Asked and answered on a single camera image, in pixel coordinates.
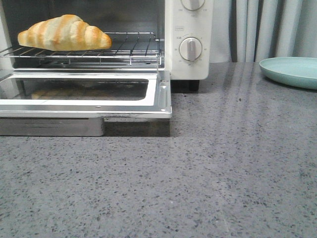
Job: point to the golden striped croissant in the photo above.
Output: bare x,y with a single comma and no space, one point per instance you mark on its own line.
65,33

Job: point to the glass oven door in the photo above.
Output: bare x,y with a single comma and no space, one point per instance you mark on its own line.
61,102

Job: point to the white Toshiba toaster oven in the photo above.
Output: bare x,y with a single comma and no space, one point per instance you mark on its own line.
168,19

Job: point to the lower oven control knob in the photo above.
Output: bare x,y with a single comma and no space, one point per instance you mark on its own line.
190,49

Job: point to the oven control knob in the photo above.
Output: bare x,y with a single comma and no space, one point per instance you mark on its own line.
190,49
192,5

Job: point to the upper oven control knob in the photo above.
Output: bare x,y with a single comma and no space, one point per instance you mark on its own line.
192,5

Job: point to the grey pleated curtain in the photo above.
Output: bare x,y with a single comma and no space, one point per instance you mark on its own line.
254,30

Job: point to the teal round plate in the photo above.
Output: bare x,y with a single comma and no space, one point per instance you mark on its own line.
298,72

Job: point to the metal wire oven rack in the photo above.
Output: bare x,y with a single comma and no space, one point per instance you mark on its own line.
129,49

